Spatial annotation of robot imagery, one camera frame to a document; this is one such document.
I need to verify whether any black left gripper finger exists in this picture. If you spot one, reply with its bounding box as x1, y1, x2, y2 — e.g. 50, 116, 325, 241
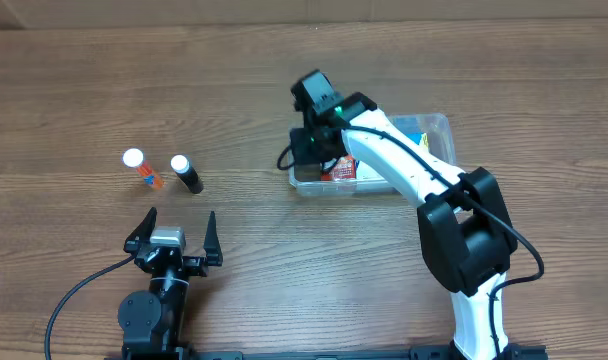
203, 211, 223, 266
123, 207, 157, 252

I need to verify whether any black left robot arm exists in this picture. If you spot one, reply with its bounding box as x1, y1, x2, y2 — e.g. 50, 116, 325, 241
117, 208, 223, 359

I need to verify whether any white plaster box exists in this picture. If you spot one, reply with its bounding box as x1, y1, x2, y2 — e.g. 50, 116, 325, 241
355, 160, 383, 181

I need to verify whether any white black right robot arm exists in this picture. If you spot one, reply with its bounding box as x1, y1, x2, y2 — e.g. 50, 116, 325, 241
290, 91, 518, 359

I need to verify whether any red medicine box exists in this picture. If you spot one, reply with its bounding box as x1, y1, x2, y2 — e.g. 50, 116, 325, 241
320, 155, 357, 181

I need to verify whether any dark syrup bottle white cap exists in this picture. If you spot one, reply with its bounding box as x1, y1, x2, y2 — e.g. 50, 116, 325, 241
170, 154, 204, 194

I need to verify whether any orange tablet tube white cap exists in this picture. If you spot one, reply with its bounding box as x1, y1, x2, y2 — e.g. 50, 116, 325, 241
122, 148, 164, 190

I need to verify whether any blue yellow lozenge box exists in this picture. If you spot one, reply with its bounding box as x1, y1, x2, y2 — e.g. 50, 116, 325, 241
396, 117, 430, 152

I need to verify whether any clear plastic container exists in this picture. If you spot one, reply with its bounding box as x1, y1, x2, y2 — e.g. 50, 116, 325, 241
288, 113, 457, 196

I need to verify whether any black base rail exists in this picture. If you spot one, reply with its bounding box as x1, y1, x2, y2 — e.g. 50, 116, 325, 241
103, 342, 550, 360

